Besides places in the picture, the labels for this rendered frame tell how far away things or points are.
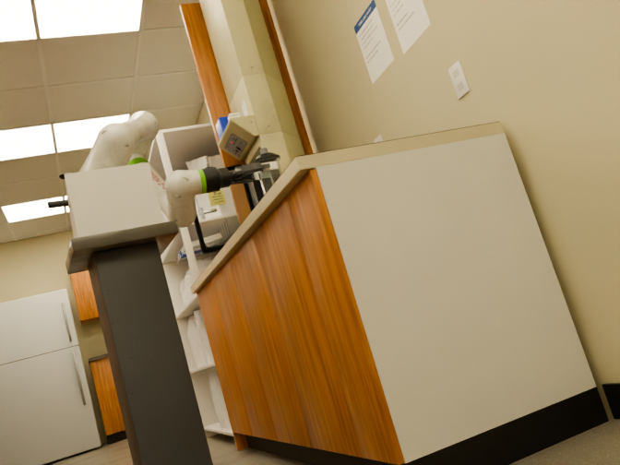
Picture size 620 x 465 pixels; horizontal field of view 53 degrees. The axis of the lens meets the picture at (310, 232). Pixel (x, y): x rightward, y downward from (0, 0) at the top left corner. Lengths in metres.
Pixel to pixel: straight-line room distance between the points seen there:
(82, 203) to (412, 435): 1.20
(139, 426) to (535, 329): 1.18
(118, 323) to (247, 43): 1.59
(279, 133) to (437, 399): 1.59
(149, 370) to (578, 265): 1.31
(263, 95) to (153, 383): 1.51
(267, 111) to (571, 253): 1.55
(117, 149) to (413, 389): 1.25
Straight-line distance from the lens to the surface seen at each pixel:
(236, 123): 2.85
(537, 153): 1.99
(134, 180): 2.09
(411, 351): 1.68
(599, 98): 1.81
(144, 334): 1.97
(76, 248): 1.94
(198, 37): 3.46
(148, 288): 2.00
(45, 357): 7.44
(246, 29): 3.09
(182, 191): 2.26
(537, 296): 1.93
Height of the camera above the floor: 0.46
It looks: 10 degrees up
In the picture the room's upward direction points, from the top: 17 degrees counter-clockwise
